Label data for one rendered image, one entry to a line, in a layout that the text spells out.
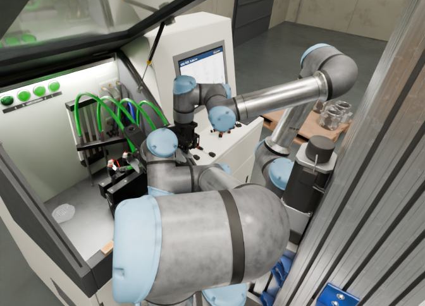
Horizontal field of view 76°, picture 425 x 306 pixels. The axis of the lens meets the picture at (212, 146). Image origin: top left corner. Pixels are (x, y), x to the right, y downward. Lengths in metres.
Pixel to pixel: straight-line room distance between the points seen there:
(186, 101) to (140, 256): 0.67
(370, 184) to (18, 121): 1.22
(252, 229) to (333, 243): 0.38
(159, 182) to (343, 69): 0.61
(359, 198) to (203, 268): 0.36
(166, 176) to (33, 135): 0.80
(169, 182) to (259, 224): 0.41
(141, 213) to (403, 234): 0.48
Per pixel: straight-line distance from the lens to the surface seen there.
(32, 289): 2.33
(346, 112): 3.95
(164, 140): 0.69
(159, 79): 1.38
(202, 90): 0.90
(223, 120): 0.79
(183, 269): 0.31
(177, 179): 0.70
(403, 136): 0.51
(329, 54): 0.97
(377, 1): 10.15
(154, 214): 0.31
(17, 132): 1.35
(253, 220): 0.32
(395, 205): 0.59
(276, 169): 1.04
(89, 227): 1.41
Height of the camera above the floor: 1.91
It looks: 37 degrees down
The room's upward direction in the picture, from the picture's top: 6 degrees clockwise
